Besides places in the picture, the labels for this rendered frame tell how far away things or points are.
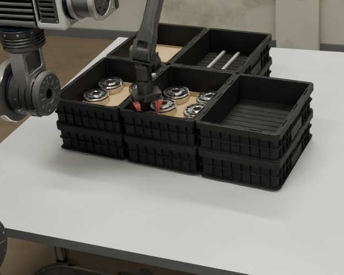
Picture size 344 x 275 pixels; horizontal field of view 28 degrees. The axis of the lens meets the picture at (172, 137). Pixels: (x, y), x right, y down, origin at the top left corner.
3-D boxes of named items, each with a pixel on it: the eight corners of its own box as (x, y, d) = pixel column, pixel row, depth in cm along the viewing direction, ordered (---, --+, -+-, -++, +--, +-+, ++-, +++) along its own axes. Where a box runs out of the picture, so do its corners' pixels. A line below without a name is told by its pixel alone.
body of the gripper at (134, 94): (130, 95, 248) (128, 77, 244) (157, 89, 250) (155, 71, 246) (135, 102, 242) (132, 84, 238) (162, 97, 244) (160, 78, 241)
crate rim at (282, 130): (278, 142, 219) (278, 135, 218) (194, 127, 232) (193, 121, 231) (314, 88, 249) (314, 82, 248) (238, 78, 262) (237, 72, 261)
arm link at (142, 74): (131, 65, 238) (146, 66, 236) (139, 57, 244) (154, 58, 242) (134, 83, 241) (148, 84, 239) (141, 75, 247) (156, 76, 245)
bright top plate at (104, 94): (102, 102, 266) (102, 100, 266) (79, 100, 270) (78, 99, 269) (112, 90, 274) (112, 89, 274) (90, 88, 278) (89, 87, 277)
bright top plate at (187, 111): (206, 118, 247) (206, 117, 247) (179, 115, 251) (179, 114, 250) (214, 105, 255) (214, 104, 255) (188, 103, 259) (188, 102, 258)
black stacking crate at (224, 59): (238, 100, 267) (237, 73, 261) (171, 90, 280) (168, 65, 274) (273, 59, 297) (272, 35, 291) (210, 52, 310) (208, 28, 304)
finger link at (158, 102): (141, 113, 252) (138, 90, 248) (160, 109, 254) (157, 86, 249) (146, 121, 247) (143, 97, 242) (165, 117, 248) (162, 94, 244)
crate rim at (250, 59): (238, 78, 262) (237, 72, 261) (168, 69, 275) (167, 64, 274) (273, 39, 292) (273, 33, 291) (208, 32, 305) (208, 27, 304)
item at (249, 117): (278, 167, 224) (278, 137, 219) (196, 151, 237) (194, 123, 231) (314, 111, 254) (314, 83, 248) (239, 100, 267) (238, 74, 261)
